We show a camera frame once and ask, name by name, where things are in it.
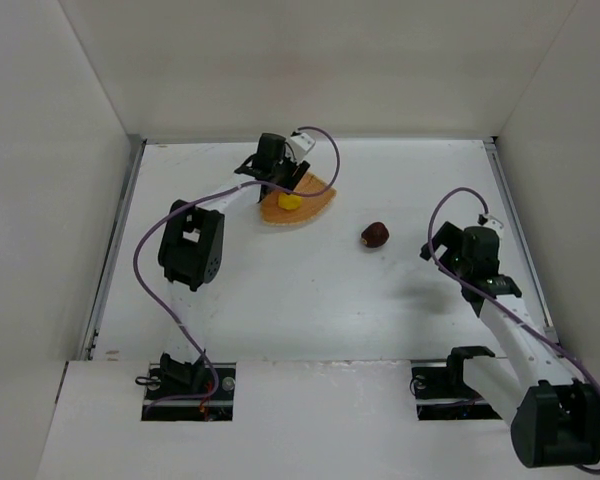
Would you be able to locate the yellow fake fruit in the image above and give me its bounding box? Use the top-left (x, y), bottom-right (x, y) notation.
top-left (277, 193), bottom-right (303, 211)

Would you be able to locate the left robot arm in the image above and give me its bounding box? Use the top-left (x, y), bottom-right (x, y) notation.
top-left (143, 127), bottom-right (315, 398)

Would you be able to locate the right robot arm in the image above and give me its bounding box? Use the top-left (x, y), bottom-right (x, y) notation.
top-left (420, 222), bottom-right (600, 468)

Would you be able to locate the dark red fake apple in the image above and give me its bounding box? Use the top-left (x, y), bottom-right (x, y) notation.
top-left (360, 222), bottom-right (390, 249)

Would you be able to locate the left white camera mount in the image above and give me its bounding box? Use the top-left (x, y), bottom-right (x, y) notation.
top-left (286, 131), bottom-right (316, 163)

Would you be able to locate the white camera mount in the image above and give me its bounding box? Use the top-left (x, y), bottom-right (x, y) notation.
top-left (478, 214), bottom-right (505, 240)
top-left (286, 131), bottom-right (316, 163)

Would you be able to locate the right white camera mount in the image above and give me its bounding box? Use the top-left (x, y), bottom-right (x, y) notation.
top-left (478, 214), bottom-right (505, 240)

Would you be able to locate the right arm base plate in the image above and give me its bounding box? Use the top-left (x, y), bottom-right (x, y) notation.
top-left (409, 363), bottom-right (501, 421)

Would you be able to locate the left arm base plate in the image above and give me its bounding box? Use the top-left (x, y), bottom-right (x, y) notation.
top-left (135, 361), bottom-right (237, 422)

